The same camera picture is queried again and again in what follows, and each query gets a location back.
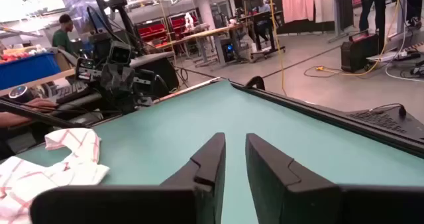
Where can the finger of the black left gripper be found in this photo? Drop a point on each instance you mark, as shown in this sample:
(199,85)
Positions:
(126,88)
(109,88)

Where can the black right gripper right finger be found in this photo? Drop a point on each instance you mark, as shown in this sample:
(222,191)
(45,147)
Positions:
(281,191)

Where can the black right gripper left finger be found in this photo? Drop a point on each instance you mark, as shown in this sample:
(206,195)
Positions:
(205,184)

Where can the white red-checked towel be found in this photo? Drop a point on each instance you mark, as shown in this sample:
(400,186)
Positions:
(33,184)

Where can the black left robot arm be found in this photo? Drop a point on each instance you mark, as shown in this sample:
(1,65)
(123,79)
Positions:
(129,28)

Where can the person's forearm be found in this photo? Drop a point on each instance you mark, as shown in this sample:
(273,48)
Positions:
(13,119)

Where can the person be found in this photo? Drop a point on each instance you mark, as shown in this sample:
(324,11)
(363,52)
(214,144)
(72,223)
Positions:
(371,8)
(263,15)
(415,5)
(63,35)

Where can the blue storage bin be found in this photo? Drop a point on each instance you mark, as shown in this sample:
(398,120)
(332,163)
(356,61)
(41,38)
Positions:
(30,70)

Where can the person's hand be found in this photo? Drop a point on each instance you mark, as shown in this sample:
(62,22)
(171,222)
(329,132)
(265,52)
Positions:
(38,104)

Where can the red bin shelf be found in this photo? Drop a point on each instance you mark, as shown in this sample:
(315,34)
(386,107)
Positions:
(180,22)
(150,30)

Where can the round black dial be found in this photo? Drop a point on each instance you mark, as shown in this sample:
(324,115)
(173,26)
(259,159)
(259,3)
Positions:
(20,92)

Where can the long wooden workbench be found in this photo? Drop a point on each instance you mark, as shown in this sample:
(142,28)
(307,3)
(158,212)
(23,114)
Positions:
(212,32)

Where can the computer with blue light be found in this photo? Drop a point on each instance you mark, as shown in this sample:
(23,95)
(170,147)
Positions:
(228,50)

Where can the black wheeled cart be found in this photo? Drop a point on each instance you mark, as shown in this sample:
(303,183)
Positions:
(265,18)

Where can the black equipment case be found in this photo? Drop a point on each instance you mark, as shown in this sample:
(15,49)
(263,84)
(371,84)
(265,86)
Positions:
(359,51)

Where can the white power strip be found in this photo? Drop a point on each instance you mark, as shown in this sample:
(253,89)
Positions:
(391,55)

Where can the pink hanging cloth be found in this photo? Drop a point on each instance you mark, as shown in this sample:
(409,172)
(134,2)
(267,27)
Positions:
(298,2)

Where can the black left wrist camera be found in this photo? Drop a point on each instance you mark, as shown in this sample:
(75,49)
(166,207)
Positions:
(120,53)

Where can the black aluminium table frame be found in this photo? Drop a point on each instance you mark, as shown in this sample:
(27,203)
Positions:
(331,115)

